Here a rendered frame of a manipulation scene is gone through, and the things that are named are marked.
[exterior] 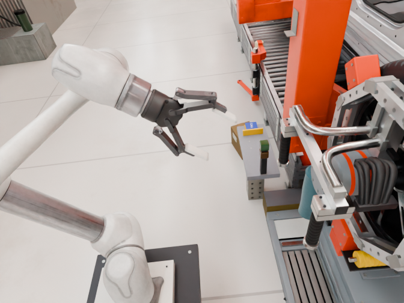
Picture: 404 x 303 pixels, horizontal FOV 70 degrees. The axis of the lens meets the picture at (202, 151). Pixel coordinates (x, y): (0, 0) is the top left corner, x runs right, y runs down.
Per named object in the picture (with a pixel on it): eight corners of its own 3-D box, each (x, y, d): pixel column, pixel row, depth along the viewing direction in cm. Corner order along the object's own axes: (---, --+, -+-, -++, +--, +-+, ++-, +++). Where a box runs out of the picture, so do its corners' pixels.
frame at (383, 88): (401, 294, 89) (506, 174, 52) (379, 295, 89) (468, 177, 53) (334, 168, 129) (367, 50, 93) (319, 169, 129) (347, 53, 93)
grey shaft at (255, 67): (258, 101, 267) (260, 50, 234) (253, 103, 268) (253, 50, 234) (257, 97, 274) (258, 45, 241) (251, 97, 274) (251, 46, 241)
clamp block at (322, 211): (351, 219, 74) (356, 206, 70) (315, 222, 74) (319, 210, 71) (343, 202, 77) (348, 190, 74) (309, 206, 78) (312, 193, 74)
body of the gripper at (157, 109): (155, 80, 69) (189, 98, 72) (140, 107, 74) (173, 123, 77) (150, 94, 63) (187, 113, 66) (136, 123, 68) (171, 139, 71)
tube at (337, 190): (415, 191, 68) (434, 159, 61) (332, 199, 69) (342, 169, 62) (379, 143, 82) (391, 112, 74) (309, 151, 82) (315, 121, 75)
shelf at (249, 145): (279, 177, 149) (280, 173, 147) (247, 180, 150) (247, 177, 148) (263, 127, 181) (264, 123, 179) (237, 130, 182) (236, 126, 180)
